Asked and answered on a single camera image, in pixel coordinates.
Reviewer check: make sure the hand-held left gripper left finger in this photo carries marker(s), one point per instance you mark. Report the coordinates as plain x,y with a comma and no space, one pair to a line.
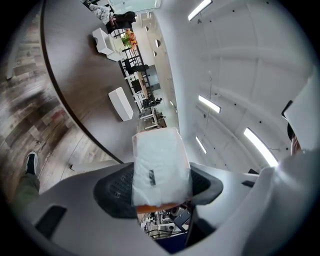
82,200

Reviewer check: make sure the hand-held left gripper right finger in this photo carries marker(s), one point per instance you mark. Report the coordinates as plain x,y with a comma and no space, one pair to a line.
230,190

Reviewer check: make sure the white packet with orange edges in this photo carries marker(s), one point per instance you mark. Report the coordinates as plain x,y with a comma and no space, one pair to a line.
160,160

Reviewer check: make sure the white rectangular container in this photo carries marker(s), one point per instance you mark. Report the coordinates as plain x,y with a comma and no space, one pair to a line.
120,103

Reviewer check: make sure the long ceiling light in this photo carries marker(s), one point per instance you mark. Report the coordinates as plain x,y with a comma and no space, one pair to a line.
199,10
210,104
261,147
201,145

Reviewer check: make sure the person's olive trouser leg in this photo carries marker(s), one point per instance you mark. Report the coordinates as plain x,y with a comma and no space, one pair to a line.
26,186

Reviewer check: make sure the person's black and white shoe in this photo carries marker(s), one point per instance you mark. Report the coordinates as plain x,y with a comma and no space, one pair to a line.
31,162

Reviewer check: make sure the cluttered equipment bench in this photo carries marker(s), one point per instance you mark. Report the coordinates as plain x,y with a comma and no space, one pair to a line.
165,225

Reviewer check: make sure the person's face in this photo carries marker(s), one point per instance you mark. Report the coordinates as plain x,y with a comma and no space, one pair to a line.
295,146

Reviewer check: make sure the white panel with black edge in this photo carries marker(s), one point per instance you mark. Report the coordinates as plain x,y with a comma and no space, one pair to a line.
303,117

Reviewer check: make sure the white-legged office desk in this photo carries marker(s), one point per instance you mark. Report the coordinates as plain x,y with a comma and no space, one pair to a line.
152,117

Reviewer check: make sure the black office chair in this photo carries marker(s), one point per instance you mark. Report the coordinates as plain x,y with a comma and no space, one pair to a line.
136,67

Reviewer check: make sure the white open box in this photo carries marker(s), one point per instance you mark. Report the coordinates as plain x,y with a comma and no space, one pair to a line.
116,51
101,40

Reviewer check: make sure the black metal shelf rack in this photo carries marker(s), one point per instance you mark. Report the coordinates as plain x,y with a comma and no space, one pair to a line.
136,53

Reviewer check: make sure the orange and yellow flower bouquet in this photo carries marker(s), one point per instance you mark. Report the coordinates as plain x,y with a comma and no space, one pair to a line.
130,38

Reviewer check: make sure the black jacket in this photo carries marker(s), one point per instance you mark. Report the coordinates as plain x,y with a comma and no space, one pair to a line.
125,18

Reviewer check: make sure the grey patterned cloth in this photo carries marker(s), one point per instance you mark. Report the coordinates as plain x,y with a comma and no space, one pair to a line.
101,12

